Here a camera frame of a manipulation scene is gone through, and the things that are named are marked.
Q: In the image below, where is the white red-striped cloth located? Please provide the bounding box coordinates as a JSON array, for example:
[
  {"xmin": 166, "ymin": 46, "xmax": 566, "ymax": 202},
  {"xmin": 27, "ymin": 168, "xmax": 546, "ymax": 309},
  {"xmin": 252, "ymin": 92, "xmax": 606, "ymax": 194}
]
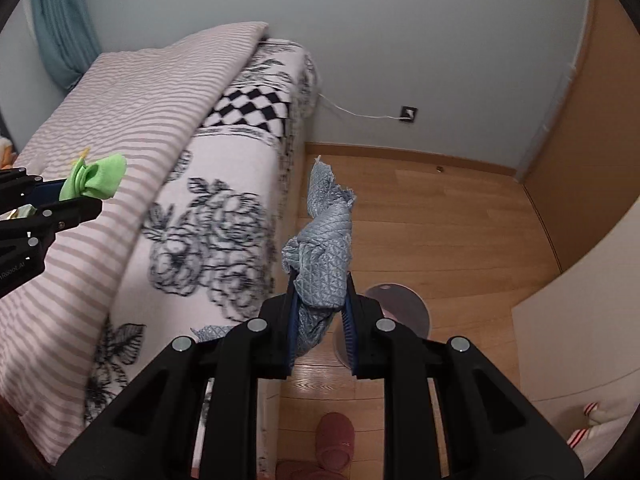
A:
[{"xmin": 567, "ymin": 400, "xmax": 636, "ymax": 471}]

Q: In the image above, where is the white cable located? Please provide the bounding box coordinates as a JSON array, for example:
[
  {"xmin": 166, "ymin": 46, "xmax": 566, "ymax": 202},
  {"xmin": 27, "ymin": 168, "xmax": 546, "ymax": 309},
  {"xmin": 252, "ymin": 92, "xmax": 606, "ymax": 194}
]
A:
[{"xmin": 316, "ymin": 92, "xmax": 408, "ymax": 121}]

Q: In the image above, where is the grey quilted cloth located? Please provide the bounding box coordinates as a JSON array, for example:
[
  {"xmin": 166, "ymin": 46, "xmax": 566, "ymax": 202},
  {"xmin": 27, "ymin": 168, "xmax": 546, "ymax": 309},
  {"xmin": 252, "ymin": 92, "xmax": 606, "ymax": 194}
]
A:
[{"xmin": 192, "ymin": 156, "xmax": 357, "ymax": 361}]

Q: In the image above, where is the wooden door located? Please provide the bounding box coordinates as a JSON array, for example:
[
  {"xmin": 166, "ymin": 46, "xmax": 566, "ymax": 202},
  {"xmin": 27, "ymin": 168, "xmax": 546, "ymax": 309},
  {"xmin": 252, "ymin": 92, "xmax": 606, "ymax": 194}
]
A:
[{"xmin": 520, "ymin": 0, "xmax": 640, "ymax": 273}]

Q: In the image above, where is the white bed frame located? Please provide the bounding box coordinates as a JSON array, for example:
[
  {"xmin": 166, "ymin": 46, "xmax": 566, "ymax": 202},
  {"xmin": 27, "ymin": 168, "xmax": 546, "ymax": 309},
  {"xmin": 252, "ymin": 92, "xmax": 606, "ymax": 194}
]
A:
[{"xmin": 257, "ymin": 110, "xmax": 307, "ymax": 480}]

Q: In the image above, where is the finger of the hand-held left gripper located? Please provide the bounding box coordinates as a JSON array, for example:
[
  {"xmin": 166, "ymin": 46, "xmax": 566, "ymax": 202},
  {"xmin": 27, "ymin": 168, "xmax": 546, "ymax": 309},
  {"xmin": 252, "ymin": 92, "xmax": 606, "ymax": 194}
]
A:
[
  {"xmin": 0, "ymin": 166, "xmax": 68, "ymax": 211},
  {"xmin": 0, "ymin": 198, "xmax": 103, "ymax": 261}
]

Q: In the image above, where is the pink striped blanket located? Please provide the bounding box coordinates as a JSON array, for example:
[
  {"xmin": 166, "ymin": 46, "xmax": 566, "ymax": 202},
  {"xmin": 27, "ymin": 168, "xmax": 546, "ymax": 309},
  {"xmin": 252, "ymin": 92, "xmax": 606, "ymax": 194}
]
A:
[{"xmin": 0, "ymin": 21, "xmax": 271, "ymax": 466}]

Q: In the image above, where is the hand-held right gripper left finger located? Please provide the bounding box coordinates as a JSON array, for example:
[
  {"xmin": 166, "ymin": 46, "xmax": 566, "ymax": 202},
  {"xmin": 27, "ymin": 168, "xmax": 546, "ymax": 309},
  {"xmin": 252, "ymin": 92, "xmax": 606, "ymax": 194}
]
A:
[{"xmin": 54, "ymin": 275, "xmax": 301, "ymax": 480}]

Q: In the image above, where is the white wardrobe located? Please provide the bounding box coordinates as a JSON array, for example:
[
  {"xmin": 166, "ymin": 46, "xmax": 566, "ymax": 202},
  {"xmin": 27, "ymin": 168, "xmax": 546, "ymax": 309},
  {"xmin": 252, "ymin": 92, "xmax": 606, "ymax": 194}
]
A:
[{"xmin": 511, "ymin": 200, "xmax": 640, "ymax": 441}]

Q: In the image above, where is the pink slipper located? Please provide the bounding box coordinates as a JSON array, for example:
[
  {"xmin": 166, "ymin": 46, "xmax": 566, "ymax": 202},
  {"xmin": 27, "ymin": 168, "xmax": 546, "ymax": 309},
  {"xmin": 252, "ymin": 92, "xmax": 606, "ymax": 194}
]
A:
[{"xmin": 316, "ymin": 412, "xmax": 357, "ymax": 471}]

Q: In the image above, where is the green cloth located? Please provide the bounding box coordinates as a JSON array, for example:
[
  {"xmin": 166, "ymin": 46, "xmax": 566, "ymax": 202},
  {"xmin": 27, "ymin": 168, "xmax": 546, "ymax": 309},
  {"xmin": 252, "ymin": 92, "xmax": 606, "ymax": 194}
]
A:
[{"xmin": 59, "ymin": 148, "xmax": 127, "ymax": 202}]

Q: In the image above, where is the round metal bin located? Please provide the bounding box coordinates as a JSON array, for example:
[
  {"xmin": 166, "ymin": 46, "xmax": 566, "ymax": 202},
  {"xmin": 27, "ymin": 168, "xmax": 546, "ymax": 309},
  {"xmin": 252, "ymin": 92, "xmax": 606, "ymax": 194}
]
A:
[{"xmin": 332, "ymin": 283, "xmax": 430, "ymax": 363}]

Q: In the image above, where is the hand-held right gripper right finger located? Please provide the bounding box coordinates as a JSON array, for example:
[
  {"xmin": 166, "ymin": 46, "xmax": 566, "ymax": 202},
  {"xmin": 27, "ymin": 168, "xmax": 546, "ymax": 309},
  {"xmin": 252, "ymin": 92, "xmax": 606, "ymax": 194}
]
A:
[{"xmin": 341, "ymin": 272, "xmax": 586, "ymax": 480}]

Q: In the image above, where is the teal curtain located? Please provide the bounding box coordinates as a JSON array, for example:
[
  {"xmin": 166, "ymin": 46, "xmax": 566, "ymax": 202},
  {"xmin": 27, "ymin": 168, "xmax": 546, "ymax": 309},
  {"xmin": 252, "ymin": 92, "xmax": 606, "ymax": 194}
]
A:
[{"xmin": 30, "ymin": 0, "xmax": 103, "ymax": 92}]

